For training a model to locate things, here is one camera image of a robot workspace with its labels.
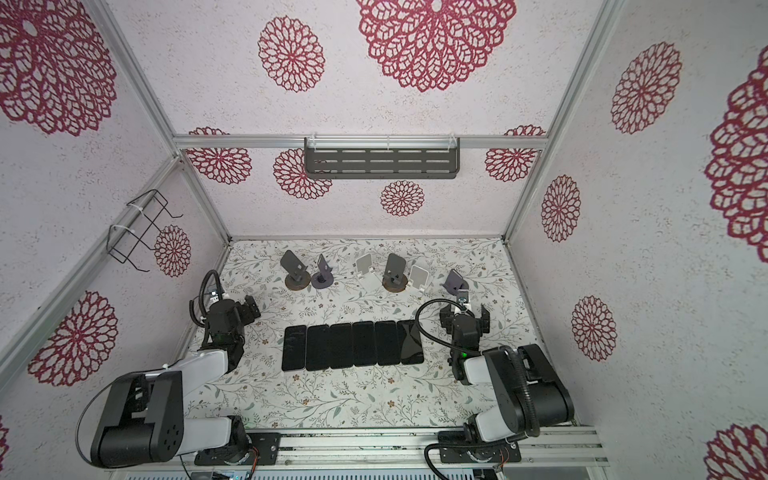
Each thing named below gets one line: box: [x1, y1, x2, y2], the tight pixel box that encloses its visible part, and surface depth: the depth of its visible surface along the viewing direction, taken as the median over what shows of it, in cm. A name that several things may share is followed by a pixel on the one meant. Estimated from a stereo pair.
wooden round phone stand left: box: [280, 250, 311, 291], surface depth 105 cm
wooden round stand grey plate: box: [382, 253, 408, 293], surface depth 103 cm
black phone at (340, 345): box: [329, 323, 353, 369], surface depth 94 cm
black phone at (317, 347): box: [306, 324, 330, 371], surface depth 94 cm
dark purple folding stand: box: [440, 268, 469, 296], surface depth 105 cm
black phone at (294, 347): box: [281, 325, 307, 371], surface depth 92 cm
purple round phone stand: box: [311, 253, 334, 289], surface depth 108 cm
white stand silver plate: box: [408, 264, 429, 298], surface depth 104 cm
